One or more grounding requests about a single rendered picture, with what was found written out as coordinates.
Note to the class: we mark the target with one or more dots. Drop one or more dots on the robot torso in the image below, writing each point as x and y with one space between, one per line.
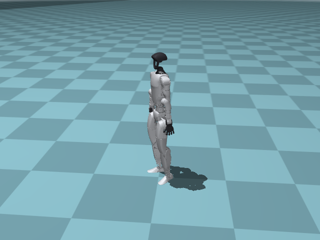
157 94

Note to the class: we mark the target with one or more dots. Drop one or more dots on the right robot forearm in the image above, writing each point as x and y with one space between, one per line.
151 103

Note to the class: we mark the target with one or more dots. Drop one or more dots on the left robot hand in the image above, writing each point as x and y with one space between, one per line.
169 128

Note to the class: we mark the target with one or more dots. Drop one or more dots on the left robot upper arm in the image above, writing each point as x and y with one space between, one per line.
165 83

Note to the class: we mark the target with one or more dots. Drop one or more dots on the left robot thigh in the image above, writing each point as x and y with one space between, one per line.
161 137

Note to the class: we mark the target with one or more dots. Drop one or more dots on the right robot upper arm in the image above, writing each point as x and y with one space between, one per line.
150 92

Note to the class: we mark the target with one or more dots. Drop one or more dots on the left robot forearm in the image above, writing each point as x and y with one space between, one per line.
167 111

